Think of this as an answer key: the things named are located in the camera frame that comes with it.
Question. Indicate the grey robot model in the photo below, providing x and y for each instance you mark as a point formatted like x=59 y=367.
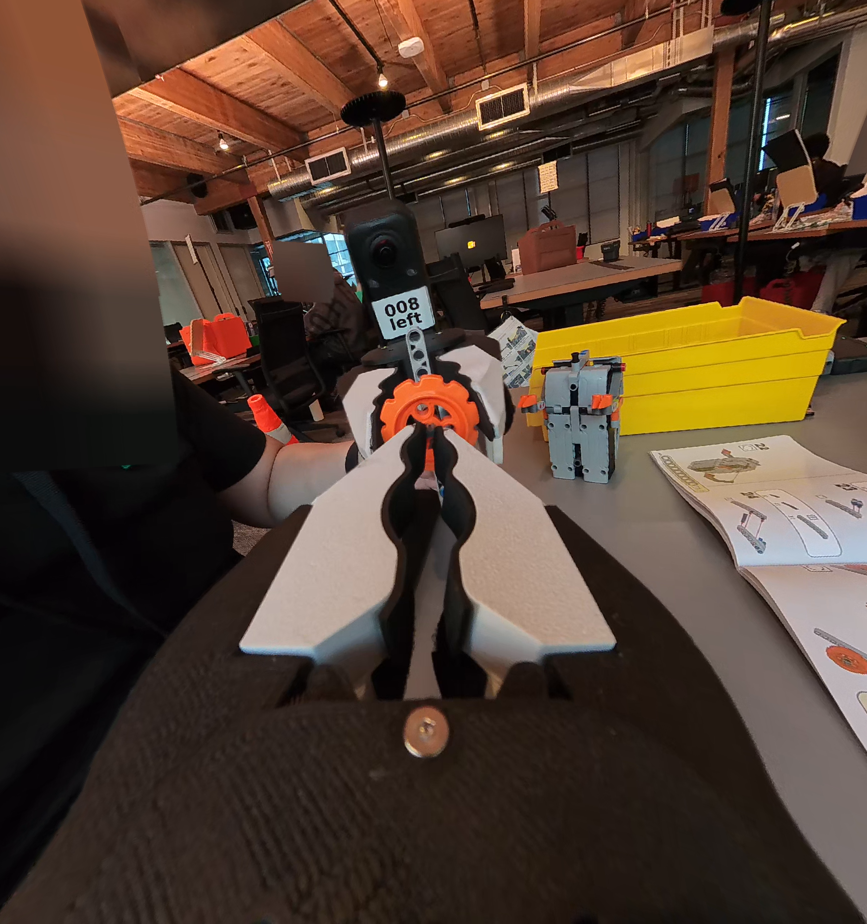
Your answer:
x=581 y=426

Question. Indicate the person's left forearm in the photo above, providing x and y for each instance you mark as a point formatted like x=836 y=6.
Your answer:
x=296 y=476

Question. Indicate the orange plastic case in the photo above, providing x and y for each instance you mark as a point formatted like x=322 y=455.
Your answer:
x=217 y=339

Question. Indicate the plain black pole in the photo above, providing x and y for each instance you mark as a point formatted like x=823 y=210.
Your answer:
x=755 y=144

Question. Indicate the yellow plastic bin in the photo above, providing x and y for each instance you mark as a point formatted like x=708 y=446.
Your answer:
x=693 y=368

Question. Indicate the orange gear wheel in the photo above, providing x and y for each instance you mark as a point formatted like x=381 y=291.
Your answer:
x=404 y=404

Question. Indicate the grey air duct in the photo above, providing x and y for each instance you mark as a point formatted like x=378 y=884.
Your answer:
x=433 y=137

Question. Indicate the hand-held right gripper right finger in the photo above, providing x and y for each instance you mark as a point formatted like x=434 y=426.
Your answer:
x=534 y=577

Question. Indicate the black monitor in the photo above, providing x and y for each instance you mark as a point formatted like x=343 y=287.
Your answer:
x=469 y=238

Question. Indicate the long grey worktable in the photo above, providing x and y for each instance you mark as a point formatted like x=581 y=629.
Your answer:
x=585 y=278

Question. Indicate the black office chair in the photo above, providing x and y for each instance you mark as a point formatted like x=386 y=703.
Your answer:
x=285 y=361

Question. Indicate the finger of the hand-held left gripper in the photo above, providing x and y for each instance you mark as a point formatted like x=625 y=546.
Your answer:
x=493 y=390
x=361 y=411

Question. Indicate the open instruction booklet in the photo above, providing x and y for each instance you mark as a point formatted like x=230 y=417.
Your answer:
x=801 y=505

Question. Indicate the black disc-topped pole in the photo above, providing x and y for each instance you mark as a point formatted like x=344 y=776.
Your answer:
x=373 y=108

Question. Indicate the white air vent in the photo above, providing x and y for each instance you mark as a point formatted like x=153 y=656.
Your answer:
x=327 y=166
x=503 y=107

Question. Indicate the grey beam assembly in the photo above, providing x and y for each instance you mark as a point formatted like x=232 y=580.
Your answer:
x=417 y=354

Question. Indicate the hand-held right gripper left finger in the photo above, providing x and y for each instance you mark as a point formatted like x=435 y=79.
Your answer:
x=325 y=577

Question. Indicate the white ceiling box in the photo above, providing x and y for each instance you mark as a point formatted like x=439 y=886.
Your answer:
x=410 y=47

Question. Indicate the orange traffic cone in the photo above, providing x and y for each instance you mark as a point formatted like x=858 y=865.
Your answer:
x=271 y=422

